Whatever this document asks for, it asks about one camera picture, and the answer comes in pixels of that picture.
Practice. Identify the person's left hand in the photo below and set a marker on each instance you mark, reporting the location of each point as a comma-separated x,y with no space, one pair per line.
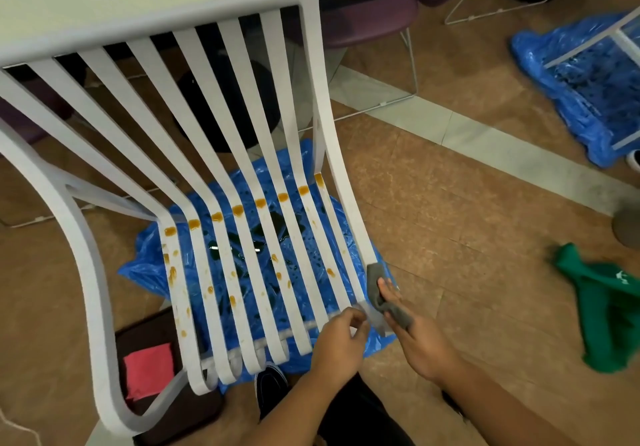
337,351

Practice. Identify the person's right hand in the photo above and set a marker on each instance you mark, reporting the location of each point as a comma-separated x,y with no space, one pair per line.
425,351

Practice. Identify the grey cleaning cloth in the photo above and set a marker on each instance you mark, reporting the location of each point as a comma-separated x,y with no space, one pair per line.
372,281

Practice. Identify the person's right forearm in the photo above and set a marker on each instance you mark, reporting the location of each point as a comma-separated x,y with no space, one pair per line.
500,410

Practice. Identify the person's left forearm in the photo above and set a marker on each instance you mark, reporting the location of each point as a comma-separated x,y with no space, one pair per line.
300,415

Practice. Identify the person's right black shoe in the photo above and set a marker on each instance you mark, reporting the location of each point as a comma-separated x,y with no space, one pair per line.
452,403

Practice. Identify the green cloth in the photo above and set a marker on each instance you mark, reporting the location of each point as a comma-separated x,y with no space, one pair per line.
610,321

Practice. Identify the dark brown tray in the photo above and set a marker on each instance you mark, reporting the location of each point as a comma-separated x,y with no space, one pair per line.
150,326

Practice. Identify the pink cloth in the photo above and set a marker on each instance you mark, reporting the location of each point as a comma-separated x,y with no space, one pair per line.
149,370

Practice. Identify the blue plastic sheet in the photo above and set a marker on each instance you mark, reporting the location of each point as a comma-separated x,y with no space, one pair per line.
540,61
145,261

